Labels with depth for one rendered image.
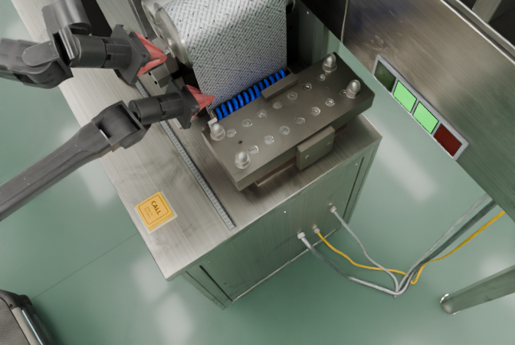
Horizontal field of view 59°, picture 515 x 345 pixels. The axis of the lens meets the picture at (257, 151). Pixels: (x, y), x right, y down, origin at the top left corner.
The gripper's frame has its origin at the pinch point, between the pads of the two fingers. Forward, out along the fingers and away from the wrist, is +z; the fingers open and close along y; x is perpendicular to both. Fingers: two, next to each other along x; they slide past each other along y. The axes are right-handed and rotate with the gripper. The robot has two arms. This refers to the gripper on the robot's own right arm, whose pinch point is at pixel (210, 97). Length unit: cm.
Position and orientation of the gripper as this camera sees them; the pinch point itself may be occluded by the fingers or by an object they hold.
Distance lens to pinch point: 108.8
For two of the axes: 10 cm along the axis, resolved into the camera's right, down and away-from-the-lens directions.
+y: 5.5, 7.4, -3.9
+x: 3.6, -6.3, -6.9
